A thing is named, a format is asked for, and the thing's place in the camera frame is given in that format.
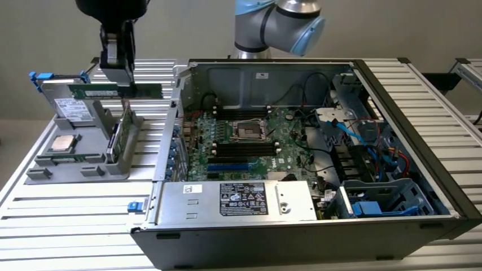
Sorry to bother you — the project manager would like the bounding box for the green ram stick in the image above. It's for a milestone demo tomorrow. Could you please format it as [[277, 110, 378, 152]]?
[[68, 82, 165, 100]]

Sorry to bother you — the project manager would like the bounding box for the green motherboard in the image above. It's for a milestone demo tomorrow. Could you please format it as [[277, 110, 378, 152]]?
[[182, 107, 326, 182]]

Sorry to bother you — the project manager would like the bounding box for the metal cpu socket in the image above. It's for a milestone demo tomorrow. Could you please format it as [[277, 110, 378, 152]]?
[[225, 119, 271, 142]]

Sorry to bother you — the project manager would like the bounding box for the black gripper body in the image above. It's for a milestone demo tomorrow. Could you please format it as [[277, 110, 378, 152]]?
[[75, 0, 146, 28]]

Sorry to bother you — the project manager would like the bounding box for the long black wire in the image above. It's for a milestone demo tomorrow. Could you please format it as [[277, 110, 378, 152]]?
[[283, 72, 337, 110]]

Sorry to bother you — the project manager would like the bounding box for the blue sata wire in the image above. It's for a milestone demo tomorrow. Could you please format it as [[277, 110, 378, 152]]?
[[329, 119, 397, 182]]

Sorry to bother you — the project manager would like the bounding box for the silver power supply unit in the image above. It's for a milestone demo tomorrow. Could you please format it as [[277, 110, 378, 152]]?
[[154, 180, 319, 224]]

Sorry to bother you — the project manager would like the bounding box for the silver hard disk with label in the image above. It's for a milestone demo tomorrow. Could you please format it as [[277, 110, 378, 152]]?
[[40, 80, 103, 124]]

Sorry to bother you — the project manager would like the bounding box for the grey metal disk bay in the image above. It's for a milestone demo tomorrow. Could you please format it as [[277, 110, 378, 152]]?
[[338, 177, 441, 220]]

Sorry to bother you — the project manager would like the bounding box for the blue disk caddy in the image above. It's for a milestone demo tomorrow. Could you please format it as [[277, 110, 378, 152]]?
[[28, 71, 90, 95]]

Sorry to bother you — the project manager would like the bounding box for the grey plastic parts rack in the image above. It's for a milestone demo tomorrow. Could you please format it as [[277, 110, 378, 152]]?
[[23, 99, 146, 186]]

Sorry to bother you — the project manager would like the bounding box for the silver cpu chip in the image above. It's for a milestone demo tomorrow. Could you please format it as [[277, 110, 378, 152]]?
[[51, 134, 80, 152]]

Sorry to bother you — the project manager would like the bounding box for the short black wire loop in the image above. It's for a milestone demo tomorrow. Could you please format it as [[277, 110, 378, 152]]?
[[201, 92, 219, 111]]

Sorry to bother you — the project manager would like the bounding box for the blue case latch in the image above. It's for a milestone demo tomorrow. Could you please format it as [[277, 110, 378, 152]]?
[[127, 199, 149, 213]]

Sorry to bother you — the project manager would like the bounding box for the red wire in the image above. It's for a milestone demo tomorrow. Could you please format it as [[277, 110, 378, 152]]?
[[353, 117, 413, 171]]

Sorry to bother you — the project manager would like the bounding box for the blue expansion slot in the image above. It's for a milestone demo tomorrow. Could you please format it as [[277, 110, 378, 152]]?
[[206, 164, 250, 172]]

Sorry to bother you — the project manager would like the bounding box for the silver metal drive cage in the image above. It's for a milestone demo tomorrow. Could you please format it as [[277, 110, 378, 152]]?
[[314, 72, 386, 148]]

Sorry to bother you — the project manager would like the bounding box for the black wire across motherboard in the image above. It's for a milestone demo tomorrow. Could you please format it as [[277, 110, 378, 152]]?
[[299, 142, 341, 177]]

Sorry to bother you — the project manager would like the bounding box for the open black pc case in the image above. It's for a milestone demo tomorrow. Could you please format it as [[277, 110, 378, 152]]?
[[129, 57, 482, 271]]

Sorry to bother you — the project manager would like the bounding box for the black expansion slot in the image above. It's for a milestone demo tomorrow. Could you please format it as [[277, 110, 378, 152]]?
[[207, 158, 250, 165]]

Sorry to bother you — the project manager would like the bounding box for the neighbouring metal slat table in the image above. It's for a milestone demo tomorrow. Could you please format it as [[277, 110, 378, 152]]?
[[450, 57, 482, 94]]

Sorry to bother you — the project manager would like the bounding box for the silver chipset heatsink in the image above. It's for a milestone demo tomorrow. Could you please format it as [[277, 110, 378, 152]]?
[[269, 172, 299, 182]]

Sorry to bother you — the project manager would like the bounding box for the green graphics card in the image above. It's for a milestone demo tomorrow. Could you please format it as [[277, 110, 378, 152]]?
[[106, 100, 138, 164]]

